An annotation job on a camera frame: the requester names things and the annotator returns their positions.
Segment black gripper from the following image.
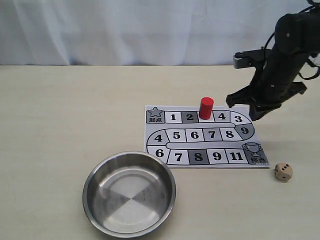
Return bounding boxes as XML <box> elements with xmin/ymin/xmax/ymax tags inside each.
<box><xmin>225</xmin><ymin>47</ymin><xmax>309</xmax><ymax>121</ymax></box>

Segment red cylinder game piece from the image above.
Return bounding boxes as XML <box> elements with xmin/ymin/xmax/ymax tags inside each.
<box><xmin>199</xmin><ymin>97</ymin><xmax>214</xmax><ymax>120</ymax></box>

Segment wooden die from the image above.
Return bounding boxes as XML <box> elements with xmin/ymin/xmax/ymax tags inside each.
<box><xmin>274</xmin><ymin>162</ymin><xmax>293</xmax><ymax>182</ymax></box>

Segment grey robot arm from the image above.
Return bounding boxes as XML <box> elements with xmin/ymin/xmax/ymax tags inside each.
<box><xmin>225</xmin><ymin>0</ymin><xmax>320</xmax><ymax>121</ymax></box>

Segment paper game board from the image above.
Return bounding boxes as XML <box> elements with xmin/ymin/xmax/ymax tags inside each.
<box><xmin>144</xmin><ymin>105</ymin><xmax>270</xmax><ymax>168</ymax></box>

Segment stainless steel bowl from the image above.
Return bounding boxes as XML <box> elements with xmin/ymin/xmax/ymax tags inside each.
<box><xmin>82</xmin><ymin>151</ymin><xmax>177</xmax><ymax>239</ymax></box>

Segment white curtain backdrop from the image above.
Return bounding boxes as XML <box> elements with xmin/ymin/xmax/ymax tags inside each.
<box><xmin>0</xmin><ymin>0</ymin><xmax>308</xmax><ymax>66</ymax></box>

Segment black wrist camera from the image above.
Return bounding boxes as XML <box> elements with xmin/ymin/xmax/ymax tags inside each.
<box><xmin>233</xmin><ymin>48</ymin><xmax>271</xmax><ymax>70</ymax></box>

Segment black camera cable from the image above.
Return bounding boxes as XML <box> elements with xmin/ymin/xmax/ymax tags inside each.
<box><xmin>262</xmin><ymin>0</ymin><xmax>320</xmax><ymax>81</ymax></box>

